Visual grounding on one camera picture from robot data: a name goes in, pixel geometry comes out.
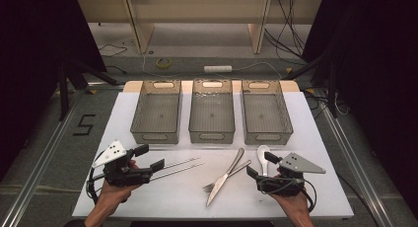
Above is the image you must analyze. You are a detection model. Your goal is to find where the person's left hand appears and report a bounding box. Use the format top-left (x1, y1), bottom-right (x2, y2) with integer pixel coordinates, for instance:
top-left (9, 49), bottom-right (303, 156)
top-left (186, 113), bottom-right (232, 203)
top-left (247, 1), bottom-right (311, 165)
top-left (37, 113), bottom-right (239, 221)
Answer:
top-left (98, 159), bottom-right (142, 209)

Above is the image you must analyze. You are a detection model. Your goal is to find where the thin black floor cable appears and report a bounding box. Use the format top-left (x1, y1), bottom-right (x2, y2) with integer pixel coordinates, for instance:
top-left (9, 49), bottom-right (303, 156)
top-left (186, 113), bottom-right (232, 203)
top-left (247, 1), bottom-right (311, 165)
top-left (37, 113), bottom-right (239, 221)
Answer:
top-left (98, 42), bottom-right (129, 75)

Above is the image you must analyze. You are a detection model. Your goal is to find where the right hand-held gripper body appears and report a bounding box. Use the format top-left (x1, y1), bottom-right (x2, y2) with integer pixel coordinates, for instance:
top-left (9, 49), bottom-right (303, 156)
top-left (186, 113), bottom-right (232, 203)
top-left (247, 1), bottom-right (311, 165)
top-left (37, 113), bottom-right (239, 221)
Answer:
top-left (255, 152), bottom-right (327, 197)

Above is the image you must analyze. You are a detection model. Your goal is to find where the white power strip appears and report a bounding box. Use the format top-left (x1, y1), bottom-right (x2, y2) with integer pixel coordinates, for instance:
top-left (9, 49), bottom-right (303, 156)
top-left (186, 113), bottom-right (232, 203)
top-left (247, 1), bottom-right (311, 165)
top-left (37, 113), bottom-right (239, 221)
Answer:
top-left (203, 65), bottom-right (234, 74)

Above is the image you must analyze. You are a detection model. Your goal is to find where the metal chopstick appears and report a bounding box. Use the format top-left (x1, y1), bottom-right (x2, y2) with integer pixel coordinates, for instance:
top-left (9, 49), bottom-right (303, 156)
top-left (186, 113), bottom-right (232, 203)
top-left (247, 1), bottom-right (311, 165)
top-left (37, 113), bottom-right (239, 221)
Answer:
top-left (150, 161), bottom-right (205, 183)
top-left (163, 156), bottom-right (202, 169)

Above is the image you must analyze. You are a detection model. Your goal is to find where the bundle of black cables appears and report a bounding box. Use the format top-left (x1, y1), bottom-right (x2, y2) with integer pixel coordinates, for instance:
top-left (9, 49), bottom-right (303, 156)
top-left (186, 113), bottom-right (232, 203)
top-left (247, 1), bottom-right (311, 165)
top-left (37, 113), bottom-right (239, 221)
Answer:
top-left (263, 0), bottom-right (308, 66)

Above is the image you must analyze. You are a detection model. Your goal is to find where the right hand-held gripper black cable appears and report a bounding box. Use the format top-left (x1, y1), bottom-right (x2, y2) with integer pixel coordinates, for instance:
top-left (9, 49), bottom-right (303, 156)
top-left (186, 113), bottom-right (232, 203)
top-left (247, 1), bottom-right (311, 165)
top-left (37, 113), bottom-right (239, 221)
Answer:
top-left (302, 178), bottom-right (318, 214)

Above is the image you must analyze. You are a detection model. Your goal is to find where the metal floor rail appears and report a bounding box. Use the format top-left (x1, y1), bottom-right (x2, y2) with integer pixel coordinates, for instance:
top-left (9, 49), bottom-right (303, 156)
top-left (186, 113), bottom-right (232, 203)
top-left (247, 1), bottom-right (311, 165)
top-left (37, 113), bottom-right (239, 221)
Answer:
top-left (313, 88), bottom-right (395, 227)
top-left (0, 88), bottom-right (85, 227)

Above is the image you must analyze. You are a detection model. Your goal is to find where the light wooden shelf unit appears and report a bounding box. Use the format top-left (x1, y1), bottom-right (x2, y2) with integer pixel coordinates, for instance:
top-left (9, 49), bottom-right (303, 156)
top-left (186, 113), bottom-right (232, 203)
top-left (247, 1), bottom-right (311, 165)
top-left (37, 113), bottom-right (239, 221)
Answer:
top-left (76, 0), bottom-right (323, 55)

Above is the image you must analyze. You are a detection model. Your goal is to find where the hand-held gripper black cable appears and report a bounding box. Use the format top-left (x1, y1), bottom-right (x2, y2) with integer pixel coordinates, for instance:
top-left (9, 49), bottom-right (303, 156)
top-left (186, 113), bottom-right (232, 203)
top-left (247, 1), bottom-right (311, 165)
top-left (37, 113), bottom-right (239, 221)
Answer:
top-left (302, 178), bottom-right (318, 214)
top-left (85, 150), bottom-right (106, 205)

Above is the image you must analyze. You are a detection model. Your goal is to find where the metal fork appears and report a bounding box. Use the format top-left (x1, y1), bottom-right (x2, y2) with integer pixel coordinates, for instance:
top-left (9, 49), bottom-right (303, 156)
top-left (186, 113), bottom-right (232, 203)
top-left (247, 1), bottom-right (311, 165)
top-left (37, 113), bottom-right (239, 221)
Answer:
top-left (202, 159), bottom-right (252, 193)

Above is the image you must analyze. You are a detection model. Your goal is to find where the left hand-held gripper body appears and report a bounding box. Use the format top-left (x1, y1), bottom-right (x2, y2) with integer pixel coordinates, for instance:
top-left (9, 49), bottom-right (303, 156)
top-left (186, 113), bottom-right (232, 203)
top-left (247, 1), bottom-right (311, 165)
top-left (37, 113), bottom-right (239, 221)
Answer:
top-left (92, 140), bottom-right (154, 188)

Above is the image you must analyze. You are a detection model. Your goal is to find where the white ceramic spoon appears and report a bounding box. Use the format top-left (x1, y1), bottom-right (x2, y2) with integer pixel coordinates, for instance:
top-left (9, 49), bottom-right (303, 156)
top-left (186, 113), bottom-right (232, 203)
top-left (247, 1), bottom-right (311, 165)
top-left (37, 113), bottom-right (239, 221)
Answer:
top-left (256, 144), bottom-right (271, 178)

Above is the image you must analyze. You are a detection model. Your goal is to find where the grey transparent plastic bin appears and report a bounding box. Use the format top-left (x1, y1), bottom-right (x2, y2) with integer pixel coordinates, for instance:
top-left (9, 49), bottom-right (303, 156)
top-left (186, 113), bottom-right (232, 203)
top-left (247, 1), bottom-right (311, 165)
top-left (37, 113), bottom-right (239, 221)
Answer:
top-left (188, 78), bottom-right (237, 145)
top-left (241, 79), bottom-right (295, 146)
top-left (129, 79), bottom-right (182, 145)

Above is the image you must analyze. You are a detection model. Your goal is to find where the left hand-held gripper black cable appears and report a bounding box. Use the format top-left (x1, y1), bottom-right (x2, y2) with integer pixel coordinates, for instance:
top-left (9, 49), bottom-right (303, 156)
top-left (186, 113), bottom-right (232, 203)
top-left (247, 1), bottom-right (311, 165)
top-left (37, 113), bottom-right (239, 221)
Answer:
top-left (85, 150), bottom-right (106, 205)

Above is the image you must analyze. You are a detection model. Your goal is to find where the yellow tape roll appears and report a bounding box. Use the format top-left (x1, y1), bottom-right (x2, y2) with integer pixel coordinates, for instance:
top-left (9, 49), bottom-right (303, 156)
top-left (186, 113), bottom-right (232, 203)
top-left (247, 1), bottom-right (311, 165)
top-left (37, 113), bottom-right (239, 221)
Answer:
top-left (155, 56), bottom-right (174, 70)

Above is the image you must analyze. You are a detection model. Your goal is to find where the metal table knife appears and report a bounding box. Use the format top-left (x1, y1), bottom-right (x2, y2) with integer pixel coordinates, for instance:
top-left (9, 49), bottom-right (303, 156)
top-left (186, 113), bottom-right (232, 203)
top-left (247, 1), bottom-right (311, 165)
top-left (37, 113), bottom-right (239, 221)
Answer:
top-left (205, 147), bottom-right (245, 208)

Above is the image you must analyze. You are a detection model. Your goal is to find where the white power cable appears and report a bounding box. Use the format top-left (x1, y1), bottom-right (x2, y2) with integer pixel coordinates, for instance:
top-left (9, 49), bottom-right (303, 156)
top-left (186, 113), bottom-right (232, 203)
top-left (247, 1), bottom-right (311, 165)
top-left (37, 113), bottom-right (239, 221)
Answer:
top-left (141, 51), bottom-right (284, 81)

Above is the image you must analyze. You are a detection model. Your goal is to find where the black metal stand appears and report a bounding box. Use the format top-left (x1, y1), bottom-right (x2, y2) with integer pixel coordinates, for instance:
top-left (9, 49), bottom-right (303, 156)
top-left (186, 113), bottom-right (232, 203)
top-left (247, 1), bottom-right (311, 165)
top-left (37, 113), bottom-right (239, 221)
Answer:
top-left (281, 50), bottom-right (340, 120)
top-left (56, 53), bottom-right (120, 122)

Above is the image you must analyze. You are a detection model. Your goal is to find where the person's right hand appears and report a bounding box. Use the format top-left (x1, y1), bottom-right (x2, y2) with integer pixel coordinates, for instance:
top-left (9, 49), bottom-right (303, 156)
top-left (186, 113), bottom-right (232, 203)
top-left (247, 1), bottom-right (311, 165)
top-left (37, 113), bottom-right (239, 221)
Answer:
top-left (268, 167), bottom-right (313, 220)

